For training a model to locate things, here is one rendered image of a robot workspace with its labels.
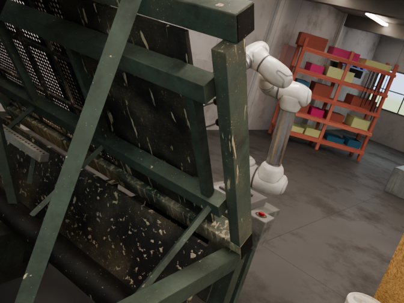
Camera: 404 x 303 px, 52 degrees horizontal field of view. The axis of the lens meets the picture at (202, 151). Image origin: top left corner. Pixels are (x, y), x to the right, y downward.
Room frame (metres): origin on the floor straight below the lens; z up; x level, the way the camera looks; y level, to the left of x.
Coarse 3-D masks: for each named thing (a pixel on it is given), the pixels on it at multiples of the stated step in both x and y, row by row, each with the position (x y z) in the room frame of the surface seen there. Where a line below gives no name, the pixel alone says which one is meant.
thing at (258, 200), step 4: (224, 184) 2.82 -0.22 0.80; (216, 188) 2.71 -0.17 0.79; (224, 192) 2.66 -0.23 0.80; (252, 192) 2.79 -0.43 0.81; (256, 192) 2.80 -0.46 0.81; (256, 196) 2.74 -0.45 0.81; (260, 196) 2.75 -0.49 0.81; (264, 196) 2.77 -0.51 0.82; (252, 200) 2.65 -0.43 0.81; (256, 200) 2.66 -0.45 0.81; (260, 200) 2.69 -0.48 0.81; (264, 200) 2.73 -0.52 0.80; (252, 204) 2.62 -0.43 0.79; (256, 204) 2.66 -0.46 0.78; (260, 204) 2.71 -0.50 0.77; (264, 204) 2.75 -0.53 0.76; (252, 208) 2.63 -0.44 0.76
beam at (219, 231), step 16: (16, 112) 2.89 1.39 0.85; (32, 128) 2.84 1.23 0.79; (48, 128) 2.72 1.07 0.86; (64, 144) 2.61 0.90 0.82; (96, 160) 2.43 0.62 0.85; (112, 176) 2.38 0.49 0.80; (128, 176) 2.30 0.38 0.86; (144, 192) 2.22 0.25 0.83; (160, 192) 2.18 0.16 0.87; (160, 208) 2.19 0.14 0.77; (176, 208) 2.08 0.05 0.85; (208, 224) 1.98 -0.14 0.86; (224, 224) 1.98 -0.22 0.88; (224, 240) 1.92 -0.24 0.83; (240, 256) 1.90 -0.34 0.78
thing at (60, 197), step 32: (128, 0) 0.97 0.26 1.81; (128, 32) 0.97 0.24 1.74; (96, 96) 0.94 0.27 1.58; (0, 128) 1.74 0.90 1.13; (0, 160) 1.78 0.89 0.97; (32, 160) 1.90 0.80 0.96; (64, 160) 0.91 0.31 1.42; (64, 192) 0.90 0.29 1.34; (192, 224) 1.65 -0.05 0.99; (32, 256) 0.87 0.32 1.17; (32, 288) 0.87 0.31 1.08
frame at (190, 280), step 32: (0, 192) 1.92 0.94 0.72; (32, 192) 2.50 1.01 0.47; (96, 192) 2.20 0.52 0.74; (0, 224) 1.96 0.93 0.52; (32, 224) 1.73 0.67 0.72; (64, 224) 2.31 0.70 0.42; (96, 224) 2.17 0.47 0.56; (128, 224) 2.05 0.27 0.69; (160, 224) 1.95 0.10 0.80; (0, 256) 1.88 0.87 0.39; (64, 256) 1.58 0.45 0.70; (96, 256) 2.14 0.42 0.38; (128, 256) 2.02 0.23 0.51; (160, 256) 1.92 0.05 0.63; (192, 256) 1.82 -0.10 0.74; (224, 256) 1.83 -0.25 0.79; (96, 288) 1.45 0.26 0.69; (128, 288) 1.47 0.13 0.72; (160, 288) 1.43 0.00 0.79; (192, 288) 1.55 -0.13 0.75; (224, 288) 1.90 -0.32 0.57
